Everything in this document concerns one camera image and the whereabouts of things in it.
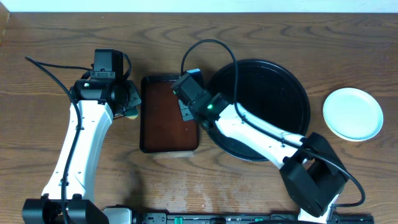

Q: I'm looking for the yellow plate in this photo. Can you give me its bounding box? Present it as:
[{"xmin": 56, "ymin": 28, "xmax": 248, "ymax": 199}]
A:
[{"xmin": 325, "ymin": 120, "xmax": 346, "ymax": 139}]

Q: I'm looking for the cardboard box corner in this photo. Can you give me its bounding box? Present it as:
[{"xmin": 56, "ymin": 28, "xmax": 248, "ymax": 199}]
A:
[{"xmin": 0, "ymin": 3, "xmax": 11, "ymax": 44}]

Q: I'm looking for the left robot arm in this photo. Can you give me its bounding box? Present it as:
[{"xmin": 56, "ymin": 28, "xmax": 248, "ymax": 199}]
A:
[{"xmin": 22, "ymin": 79, "xmax": 141, "ymax": 223}]

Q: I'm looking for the light green plate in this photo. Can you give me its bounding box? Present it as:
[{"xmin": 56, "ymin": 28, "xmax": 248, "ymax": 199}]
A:
[{"xmin": 322, "ymin": 87, "xmax": 384, "ymax": 141}]

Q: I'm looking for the green yellow sponge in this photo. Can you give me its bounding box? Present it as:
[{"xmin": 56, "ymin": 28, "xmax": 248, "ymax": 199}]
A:
[{"xmin": 125, "ymin": 107, "xmax": 139, "ymax": 119}]

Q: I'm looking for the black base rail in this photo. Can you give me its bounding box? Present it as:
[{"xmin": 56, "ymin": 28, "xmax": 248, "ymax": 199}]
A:
[{"xmin": 132, "ymin": 213, "xmax": 375, "ymax": 224}]

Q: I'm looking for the round black tray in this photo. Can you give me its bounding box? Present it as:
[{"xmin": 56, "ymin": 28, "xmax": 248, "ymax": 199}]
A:
[{"xmin": 206, "ymin": 60, "xmax": 311, "ymax": 161}]

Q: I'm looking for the rectangular brown water tray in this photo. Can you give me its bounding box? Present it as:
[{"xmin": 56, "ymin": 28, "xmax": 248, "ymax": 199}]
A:
[{"xmin": 139, "ymin": 75, "xmax": 199, "ymax": 153}]

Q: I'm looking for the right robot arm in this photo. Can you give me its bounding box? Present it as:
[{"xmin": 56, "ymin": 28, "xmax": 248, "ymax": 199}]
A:
[{"xmin": 176, "ymin": 90, "xmax": 351, "ymax": 223}]

